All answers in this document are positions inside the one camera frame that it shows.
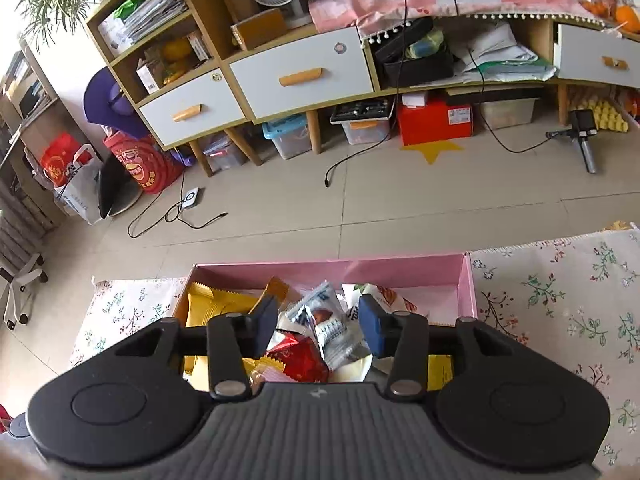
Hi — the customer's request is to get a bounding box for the black storage box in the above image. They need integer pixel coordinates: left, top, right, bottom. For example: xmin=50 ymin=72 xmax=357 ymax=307
xmin=372 ymin=18 xmax=454 ymax=88

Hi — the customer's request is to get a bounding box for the white charger puck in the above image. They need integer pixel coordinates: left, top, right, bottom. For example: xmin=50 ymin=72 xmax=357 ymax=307
xmin=181 ymin=188 xmax=201 ymax=209

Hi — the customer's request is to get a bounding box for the yellow chip bag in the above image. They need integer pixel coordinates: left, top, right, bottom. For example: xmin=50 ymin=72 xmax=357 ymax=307
xmin=427 ymin=354 xmax=454 ymax=391

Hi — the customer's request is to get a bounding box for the purple hat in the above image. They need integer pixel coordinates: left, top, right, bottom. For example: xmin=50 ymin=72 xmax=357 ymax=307
xmin=82 ymin=67 xmax=150 ymax=139

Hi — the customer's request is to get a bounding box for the red white snack packet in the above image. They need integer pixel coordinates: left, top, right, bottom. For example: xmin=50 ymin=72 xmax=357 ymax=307
xmin=266 ymin=330 xmax=330 ymax=384

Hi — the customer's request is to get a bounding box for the pink cardboard box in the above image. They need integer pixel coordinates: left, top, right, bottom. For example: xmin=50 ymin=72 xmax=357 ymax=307
xmin=172 ymin=252 xmax=477 ymax=324

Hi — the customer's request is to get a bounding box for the yellow egg tray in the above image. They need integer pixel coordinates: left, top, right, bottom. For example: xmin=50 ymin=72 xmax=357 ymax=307
xmin=592 ymin=99 xmax=629 ymax=133

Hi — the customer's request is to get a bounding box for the yellow wafer snack pack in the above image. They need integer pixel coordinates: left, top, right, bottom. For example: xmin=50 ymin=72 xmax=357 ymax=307
xmin=182 ymin=282 xmax=262 ymax=376

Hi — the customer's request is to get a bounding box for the red lantern gift bag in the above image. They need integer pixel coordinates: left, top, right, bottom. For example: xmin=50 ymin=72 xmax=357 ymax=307
xmin=103 ymin=131 xmax=183 ymax=194

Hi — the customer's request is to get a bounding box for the white office chair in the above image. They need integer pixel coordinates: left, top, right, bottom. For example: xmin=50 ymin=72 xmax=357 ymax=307
xmin=1 ymin=252 xmax=49 ymax=330

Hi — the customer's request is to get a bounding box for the floral white rug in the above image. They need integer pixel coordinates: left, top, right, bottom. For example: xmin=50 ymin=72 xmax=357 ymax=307
xmin=70 ymin=228 xmax=639 ymax=470

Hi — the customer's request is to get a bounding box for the blue lid storage bin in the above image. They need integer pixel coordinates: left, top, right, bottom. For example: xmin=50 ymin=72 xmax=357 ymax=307
xmin=262 ymin=114 xmax=312 ymax=160

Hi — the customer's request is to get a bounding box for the clear storage bin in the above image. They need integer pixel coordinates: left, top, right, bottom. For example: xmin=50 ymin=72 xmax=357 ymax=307
xmin=478 ymin=98 xmax=537 ymax=130

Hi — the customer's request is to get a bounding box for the pink floral cloth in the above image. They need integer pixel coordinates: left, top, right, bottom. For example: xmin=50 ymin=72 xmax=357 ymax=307
xmin=309 ymin=0 xmax=604 ymax=38

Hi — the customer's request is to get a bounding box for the red shoe box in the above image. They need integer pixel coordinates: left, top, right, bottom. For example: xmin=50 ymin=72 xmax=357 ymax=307
xmin=398 ymin=100 xmax=474 ymax=146

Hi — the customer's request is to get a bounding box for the red shopping bag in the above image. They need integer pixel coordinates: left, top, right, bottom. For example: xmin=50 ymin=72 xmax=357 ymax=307
xmin=40 ymin=132 xmax=99 ymax=188

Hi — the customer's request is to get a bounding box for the white pecan snack bag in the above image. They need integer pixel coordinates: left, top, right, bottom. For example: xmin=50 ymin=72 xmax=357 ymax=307
xmin=342 ymin=283 xmax=418 ymax=321

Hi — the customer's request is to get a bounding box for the wooden tv cabinet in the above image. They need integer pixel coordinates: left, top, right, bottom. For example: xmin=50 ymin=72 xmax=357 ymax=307
xmin=87 ymin=0 xmax=639 ymax=150

